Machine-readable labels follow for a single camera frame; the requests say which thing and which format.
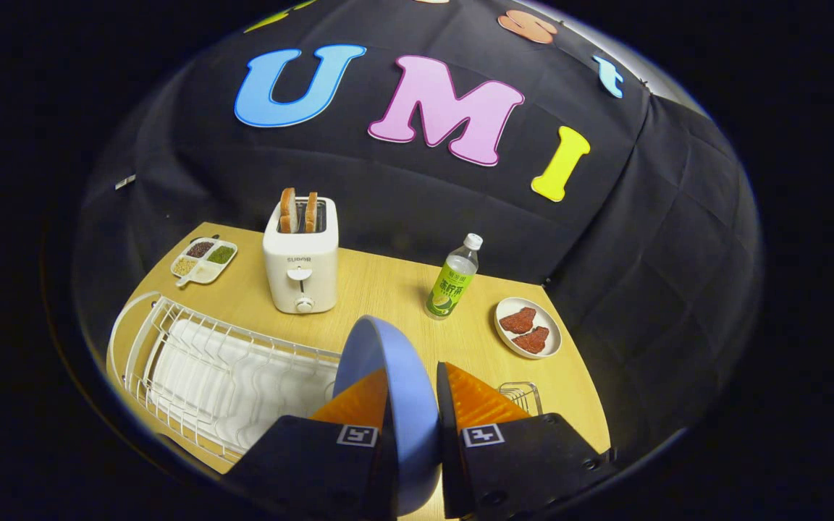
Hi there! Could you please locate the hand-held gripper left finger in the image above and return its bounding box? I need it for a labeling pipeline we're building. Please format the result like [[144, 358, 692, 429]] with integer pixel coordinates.
[[220, 368, 399, 521]]

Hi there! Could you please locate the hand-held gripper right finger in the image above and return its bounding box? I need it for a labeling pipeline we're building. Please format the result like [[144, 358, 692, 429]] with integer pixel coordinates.
[[436, 361, 618, 520]]

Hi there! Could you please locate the blue plate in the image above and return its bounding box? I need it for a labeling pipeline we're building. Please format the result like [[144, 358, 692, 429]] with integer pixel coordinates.
[[332, 315, 441, 516]]

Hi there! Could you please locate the metal wire basket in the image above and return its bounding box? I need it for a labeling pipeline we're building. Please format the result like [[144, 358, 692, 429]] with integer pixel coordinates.
[[498, 381, 543, 417]]

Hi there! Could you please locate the white wire dish rack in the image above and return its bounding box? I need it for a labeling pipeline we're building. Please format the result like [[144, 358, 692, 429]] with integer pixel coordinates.
[[106, 291, 342, 464]]

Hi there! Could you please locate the white round dish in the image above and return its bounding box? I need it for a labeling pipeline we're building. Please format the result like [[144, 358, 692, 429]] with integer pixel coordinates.
[[494, 297, 563, 360]]

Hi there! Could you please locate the brown meat piece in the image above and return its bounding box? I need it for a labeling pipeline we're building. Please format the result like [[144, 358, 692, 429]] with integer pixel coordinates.
[[511, 326, 550, 355], [499, 307, 537, 334]]

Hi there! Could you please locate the green label drink bottle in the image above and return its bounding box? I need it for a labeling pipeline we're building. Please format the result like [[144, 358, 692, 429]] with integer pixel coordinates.
[[425, 233, 484, 320]]

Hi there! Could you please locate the white toaster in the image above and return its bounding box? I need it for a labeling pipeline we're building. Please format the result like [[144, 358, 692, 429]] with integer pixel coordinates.
[[263, 197, 339, 315]]

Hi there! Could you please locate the white divided seasoning tray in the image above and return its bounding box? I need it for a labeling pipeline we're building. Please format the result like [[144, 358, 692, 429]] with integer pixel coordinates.
[[171, 237, 238, 288]]

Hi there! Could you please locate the black backdrop cloth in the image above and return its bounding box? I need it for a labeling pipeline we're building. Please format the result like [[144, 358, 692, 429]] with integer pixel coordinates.
[[73, 0, 763, 464]]

